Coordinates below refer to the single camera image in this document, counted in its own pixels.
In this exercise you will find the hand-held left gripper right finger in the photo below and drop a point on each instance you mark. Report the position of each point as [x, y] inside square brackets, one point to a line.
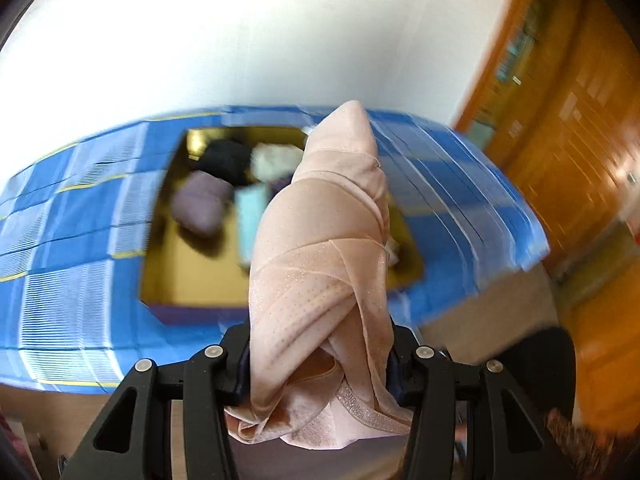
[395, 375]

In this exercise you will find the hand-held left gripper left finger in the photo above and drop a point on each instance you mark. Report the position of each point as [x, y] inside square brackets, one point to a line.
[243, 370]

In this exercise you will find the gold tray box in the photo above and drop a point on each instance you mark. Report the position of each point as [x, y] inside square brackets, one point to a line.
[200, 275]

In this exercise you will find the pink cloth bundle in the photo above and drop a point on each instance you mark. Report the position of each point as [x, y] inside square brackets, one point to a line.
[320, 260]

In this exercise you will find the light blue cloth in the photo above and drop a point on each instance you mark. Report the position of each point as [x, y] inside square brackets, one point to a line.
[250, 220]

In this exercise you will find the purple cloth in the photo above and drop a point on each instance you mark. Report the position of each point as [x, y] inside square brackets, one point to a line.
[200, 200]

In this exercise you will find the black cloth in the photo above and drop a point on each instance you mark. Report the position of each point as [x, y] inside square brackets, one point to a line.
[225, 160]

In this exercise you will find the light green cloth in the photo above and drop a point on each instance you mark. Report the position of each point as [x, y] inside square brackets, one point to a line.
[272, 160]

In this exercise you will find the blue plaid blanket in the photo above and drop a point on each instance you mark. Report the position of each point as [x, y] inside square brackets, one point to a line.
[75, 260]

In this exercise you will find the wooden cabinet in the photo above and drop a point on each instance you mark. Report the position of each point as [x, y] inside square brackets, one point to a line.
[590, 125]

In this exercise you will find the wooden glass-panel door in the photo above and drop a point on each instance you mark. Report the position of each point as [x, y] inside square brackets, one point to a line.
[510, 50]

